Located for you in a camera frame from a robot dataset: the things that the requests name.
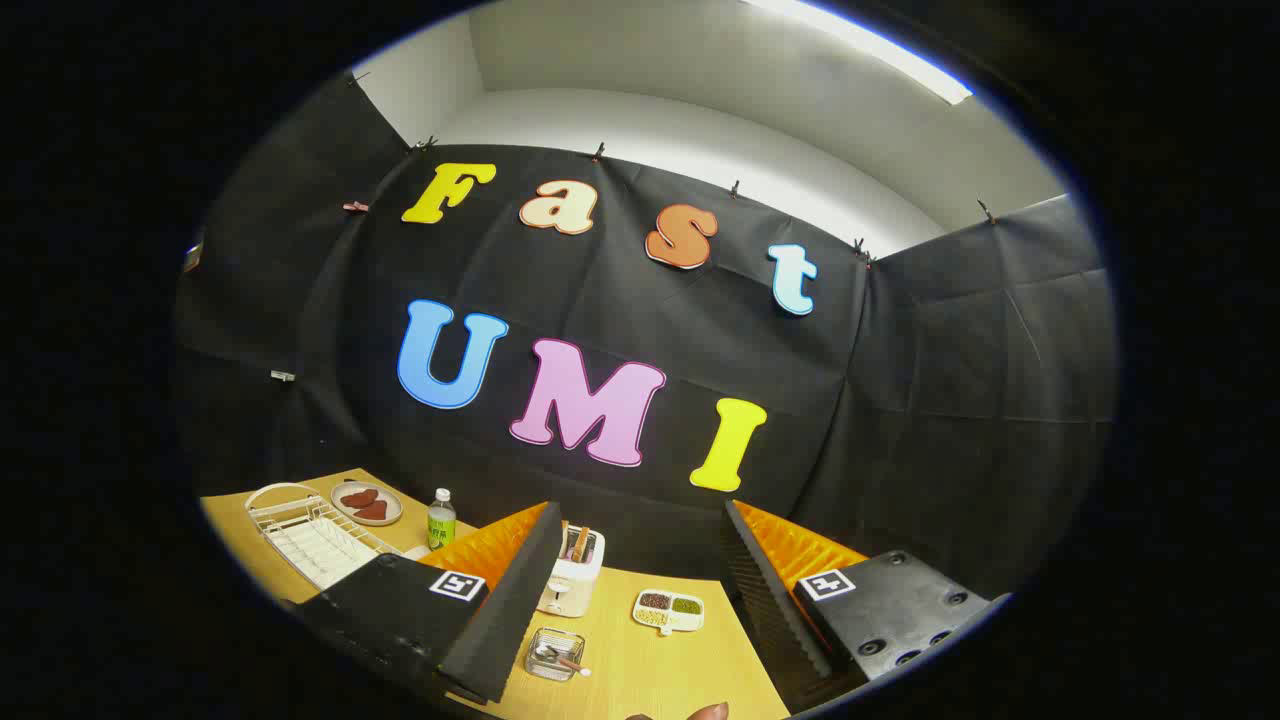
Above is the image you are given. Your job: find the spoon with red checked handle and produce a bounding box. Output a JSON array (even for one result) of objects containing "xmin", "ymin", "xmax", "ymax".
[{"xmin": 537, "ymin": 645, "xmax": 593, "ymax": 679}]

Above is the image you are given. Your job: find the small plate with red food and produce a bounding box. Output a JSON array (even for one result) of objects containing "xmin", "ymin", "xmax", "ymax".
[{"xmin": 330, "ymin": 481, "xmax": 404, "ymax": 528}]

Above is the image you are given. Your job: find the green label drink bottle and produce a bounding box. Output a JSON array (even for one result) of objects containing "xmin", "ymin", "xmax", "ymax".
[{"xmin": 427, "ymin": 488, "xmax": 458, "ymax": 551}]

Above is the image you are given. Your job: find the cream white toaster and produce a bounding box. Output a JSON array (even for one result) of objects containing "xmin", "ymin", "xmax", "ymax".
[{"xmin": 537, "ymin": 527, "xmax": 606, "ymax": 618}]

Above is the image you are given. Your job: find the white divided tray with beans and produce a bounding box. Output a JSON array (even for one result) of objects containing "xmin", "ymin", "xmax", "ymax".
[{"xmin": 632, "ymin": 589, "xmax": 705, "ymax": 637}]

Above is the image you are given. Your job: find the metal wire basket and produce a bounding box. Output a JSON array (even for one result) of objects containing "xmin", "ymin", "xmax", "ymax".
[{"xmin": 525, "ymin": 627, "xmax": 586, "ymax": 683}]

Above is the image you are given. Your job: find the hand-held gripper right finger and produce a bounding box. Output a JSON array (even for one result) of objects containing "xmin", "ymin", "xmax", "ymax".
[{"xmin": 720, "ymin": 498, "xmax": 1013, "ymax": 715}]

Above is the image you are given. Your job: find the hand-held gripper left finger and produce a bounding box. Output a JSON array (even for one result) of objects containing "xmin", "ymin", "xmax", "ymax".
[{"xmin": 290, "ymin": 500, "xmax": 566, "ymax": 706}]

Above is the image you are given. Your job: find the white wire dish rack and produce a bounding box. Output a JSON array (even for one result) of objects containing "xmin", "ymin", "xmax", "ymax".
[{"xmin": 245, "ymin": 483, "xmax": 406, "ymax": 593}]

